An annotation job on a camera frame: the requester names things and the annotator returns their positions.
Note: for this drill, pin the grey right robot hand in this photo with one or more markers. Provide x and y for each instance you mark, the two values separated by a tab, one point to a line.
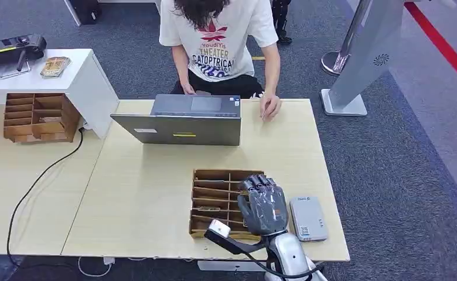
265	209

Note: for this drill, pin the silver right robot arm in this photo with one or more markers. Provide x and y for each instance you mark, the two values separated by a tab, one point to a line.
288	256

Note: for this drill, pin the grey card reader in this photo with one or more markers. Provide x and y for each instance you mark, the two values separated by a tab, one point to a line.
308	219

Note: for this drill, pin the wooden card box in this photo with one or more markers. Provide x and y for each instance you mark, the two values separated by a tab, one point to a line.
213	194

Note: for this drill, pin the card in box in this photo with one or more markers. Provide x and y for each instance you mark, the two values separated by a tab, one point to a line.
208	209

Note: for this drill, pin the white power strip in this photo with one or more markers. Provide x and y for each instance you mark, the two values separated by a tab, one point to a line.
228	266

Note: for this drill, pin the person's left hand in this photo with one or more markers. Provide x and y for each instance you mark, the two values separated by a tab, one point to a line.
270	107

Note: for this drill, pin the person's hand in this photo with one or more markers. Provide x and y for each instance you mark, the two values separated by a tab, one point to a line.
270	107
189	90

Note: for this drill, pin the grey laptop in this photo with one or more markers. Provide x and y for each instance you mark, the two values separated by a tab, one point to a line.
182	130

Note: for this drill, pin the pale wooden desk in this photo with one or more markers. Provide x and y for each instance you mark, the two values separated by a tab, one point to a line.
15	194
147	194

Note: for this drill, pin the person's right hand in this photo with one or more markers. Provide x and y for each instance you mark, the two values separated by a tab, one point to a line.
189	90

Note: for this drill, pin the person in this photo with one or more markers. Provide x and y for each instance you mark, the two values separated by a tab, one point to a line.
217	46

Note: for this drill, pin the grey sign stand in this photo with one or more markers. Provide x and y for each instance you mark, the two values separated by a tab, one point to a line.
362	58

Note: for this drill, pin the white cabinet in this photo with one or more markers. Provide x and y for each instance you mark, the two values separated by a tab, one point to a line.
85	85

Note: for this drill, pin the red floor tape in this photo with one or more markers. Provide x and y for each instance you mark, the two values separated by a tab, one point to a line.
446	50

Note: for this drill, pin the wooden desk organizer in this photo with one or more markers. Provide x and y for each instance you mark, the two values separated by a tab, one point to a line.
38	118

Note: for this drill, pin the black case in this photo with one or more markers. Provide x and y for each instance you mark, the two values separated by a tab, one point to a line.
85	11

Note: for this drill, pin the clear controller stand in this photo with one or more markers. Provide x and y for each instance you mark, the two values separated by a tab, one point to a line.
13	71

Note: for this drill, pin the black handheld controller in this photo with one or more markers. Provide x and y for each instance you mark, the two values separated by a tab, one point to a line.
13	48

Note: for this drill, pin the black camera bracket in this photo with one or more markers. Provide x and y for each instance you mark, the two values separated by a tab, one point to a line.
232	244

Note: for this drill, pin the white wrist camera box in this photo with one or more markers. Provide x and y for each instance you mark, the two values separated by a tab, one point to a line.
219	228

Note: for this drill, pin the chrome stanchion post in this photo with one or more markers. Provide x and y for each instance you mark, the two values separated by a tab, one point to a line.
339	58

